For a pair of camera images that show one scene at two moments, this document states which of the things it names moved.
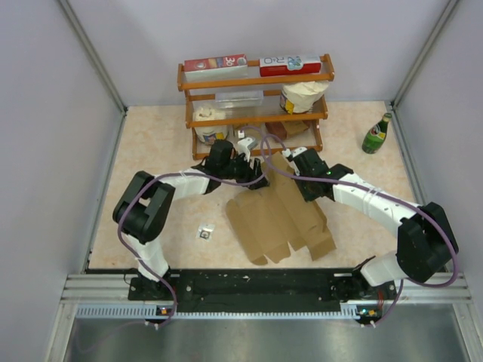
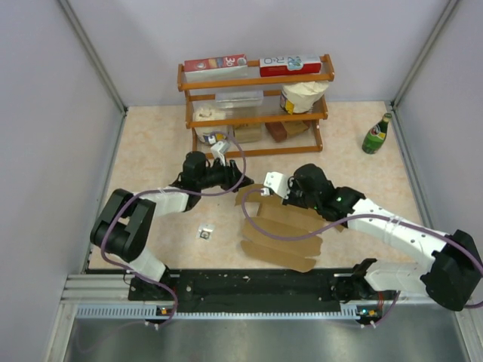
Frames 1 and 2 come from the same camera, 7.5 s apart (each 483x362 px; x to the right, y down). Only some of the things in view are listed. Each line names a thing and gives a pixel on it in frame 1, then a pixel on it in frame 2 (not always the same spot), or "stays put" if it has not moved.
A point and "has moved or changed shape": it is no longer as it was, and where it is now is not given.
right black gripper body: x=306 y=190 → x=296 y=197
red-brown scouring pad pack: x=284 y=129 stays put
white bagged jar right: x=300 y=96 stays put
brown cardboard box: x=266 y=219 has moved or changed shape
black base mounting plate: x=259 y=290 stays put
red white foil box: x=232 y=66 stays put
